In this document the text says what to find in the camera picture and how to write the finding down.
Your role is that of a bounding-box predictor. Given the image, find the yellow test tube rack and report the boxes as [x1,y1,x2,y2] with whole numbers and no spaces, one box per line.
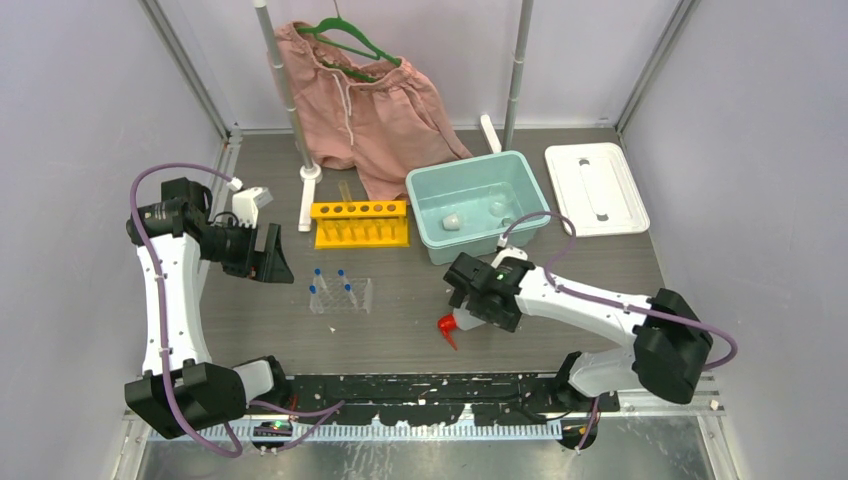
[310,200,410,250]

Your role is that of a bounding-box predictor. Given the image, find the small white cup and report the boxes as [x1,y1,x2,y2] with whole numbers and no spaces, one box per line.
[441,213,461,231]

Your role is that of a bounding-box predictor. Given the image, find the clear test tube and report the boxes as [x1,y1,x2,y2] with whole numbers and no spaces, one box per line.
[338,180,355,212]

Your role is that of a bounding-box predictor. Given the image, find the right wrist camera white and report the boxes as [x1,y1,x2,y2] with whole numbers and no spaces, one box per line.
[491,246,528,268]

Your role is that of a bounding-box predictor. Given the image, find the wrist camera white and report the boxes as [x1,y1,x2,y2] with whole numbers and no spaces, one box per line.
[491,246,528,268]
[231,187,273,228]

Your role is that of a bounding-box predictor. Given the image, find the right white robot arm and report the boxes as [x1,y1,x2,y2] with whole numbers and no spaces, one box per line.
[444,247,713,411]

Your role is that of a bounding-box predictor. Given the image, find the left metal rack pole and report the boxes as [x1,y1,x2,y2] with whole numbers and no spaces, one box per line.
[252,0,322,182]

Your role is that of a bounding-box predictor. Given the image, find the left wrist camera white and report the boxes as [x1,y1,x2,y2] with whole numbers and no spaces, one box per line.
[231,187,273,228]

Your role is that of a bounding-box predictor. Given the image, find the clear acrylic tube rack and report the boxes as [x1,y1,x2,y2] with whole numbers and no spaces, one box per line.
[319,277,374,315]

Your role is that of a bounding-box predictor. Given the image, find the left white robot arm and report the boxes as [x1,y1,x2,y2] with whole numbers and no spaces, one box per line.
[124,178,294,439]

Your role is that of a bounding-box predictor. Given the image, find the white rack foot right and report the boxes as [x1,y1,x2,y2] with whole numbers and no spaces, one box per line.
[479,114,502,154]

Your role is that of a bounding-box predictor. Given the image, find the white bin lid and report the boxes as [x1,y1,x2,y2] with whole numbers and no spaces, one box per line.
[544,142,650,237]

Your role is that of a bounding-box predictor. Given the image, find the metal rack pole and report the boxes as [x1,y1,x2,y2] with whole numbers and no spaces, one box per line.
[501,0,534,150]
[252,0,322,182]

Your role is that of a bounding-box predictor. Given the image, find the right metal rack pole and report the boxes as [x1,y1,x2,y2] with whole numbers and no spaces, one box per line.
[501,0,534,150]

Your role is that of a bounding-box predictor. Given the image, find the teal plastic bin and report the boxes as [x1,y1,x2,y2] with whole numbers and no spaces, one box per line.
[405,151,550,265]

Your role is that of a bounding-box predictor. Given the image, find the pink shorts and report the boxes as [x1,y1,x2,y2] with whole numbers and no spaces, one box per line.
[274,21,471,200]

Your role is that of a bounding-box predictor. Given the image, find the green clothes hanger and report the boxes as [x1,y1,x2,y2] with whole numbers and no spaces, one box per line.
[296,16,403,84]

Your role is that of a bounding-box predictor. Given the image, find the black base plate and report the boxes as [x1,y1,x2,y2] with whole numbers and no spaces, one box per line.
[261,373,591,427]

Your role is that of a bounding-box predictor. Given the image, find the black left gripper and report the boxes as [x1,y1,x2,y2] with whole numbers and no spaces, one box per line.
[199,217,293,282]

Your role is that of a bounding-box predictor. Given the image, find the small clear glass beaker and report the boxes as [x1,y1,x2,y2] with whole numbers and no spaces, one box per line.
[489,201,514,229]

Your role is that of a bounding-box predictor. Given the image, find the white wash bottle red cap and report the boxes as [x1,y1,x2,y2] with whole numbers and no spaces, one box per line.
[437,308,485,351]

